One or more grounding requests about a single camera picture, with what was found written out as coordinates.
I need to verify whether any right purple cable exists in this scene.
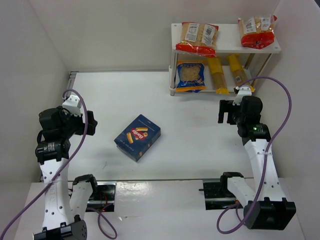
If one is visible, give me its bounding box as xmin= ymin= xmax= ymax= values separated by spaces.
xmin=216 ymin=76 xmax=293 ymax=234

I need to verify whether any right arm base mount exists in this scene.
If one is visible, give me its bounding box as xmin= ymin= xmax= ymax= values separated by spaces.
xmin=198 ymin=178 xmax=239 ymax=211

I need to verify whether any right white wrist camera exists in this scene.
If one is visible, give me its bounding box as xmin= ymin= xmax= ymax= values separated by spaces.
xmin=232 ymin=85 xmax=252 ymax=106

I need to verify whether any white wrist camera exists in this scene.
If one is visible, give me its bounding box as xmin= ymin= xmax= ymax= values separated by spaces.
xmin=232 ymin=85 xmax=252 ymax=106
xmin=62 ymin=94 xmax=82 ymax=117

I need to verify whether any yellow spaghetti pack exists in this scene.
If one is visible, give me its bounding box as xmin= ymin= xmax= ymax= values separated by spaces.
xmin=206 ymin=57 xmax=229 ymax=95
xmin=226 ymin=54 xmax=249 ymax=87

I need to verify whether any red pasta bag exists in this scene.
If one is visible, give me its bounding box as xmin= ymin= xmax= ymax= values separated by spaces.
xmin=175 ymin=22 xmax=219 ymax=58
xmin=238 ymin=14 xmax=278 ymax=50

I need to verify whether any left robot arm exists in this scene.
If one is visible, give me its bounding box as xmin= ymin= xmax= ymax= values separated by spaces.
xmin=33 ymin=106 xmax=98 ymax=240

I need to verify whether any red pasta bag right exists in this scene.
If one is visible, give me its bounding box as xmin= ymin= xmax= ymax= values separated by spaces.
xmin=238 ymin=14 xmax=278 ymax=50

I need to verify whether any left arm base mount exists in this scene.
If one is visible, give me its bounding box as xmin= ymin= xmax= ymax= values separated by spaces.
xmin=66 ymin=181 xmax=117 ymax=213

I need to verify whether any blue orange pasta bag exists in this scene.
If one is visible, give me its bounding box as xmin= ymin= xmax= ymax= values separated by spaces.
xmin=176 ymin=60 xmax=206 ymax=93

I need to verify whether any blue Barilla rigatoni box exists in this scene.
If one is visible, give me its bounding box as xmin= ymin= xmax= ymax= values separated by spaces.
xmin=114 ymin=114 xmax=161 ymax=162

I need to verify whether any white two-tier shelf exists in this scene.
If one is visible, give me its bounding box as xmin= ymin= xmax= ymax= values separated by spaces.
xmin=169 ymin=23 xmax=281 ymax=96

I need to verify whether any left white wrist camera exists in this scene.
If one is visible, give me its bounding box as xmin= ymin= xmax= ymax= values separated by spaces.
xmin=62 ymin=94 xmax=82 ymax=117

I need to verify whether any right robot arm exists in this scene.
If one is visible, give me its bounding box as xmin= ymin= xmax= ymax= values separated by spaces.
xmin=218 ymin=96 xmax=296 ymax=231

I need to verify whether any red pasta bag left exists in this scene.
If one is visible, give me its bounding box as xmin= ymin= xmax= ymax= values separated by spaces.
xmin=175 ymin=22 xmax=219 ymax=58

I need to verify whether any yellow spaghetti pack on shelf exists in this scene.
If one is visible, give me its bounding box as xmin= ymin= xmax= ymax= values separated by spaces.
xmin=226 ymin=54 xmax=249 ymax=87

